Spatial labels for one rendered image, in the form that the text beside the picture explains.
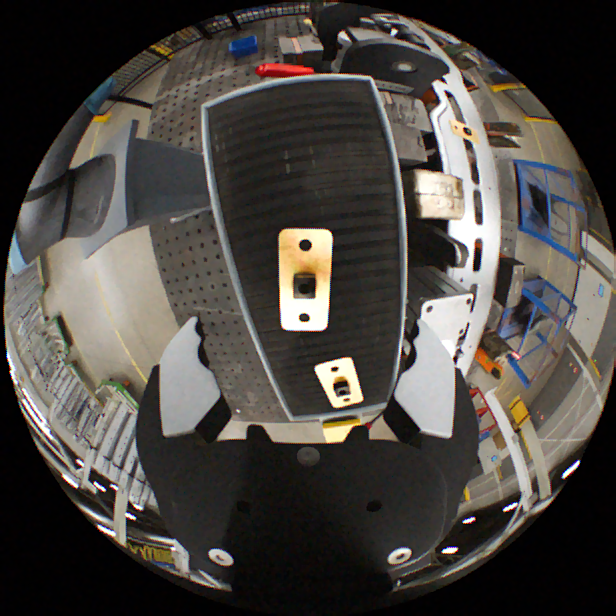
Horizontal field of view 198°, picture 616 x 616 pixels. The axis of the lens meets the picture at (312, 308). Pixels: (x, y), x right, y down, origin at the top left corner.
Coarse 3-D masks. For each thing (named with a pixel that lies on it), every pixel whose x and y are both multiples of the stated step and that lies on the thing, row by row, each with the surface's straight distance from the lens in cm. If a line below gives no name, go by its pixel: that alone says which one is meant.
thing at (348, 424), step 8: (328, 424) 33; (336, 424) 33; (344, 424) 33; (352, 424) 33; (360, 424) 33; (328, 432) 34; (336, 432) 35; (344, 432) 35; (328, 440) 38; (336, 440) 38
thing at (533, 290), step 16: (528, 288) 282; (544, 288) 341; (528, 304) 285; (544, 304) 218; (512, 320) 269; (528, 320) 299; (544, 320) 268; (560, 320) 210; (512, 336) 299; (528, 352) 291; (512, 368) 251; (528, 384) 241
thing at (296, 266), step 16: (288, 240) 15; (320, 240) 15; (288, 256) 15; (304, 256) 15; (320, 256) 15; (288, 272) 16; (304, 272) 15; (320, 272) 16; (288, 288) 16; (304, 288) 16; (320, 288) 16; (288, 304) 17; (304, 304) 17; (320, 304) 17; (288, 320) 17; (320, 320) 17
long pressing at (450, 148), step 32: (416, 32) 81; (448, 64) 68; (448, 128) 45; (480, 128) 55; (448, 160) 41; (480, 160) 49; (480, 192) 47; (448, 224) 40; (480, 288) 51; (480, 320) 57
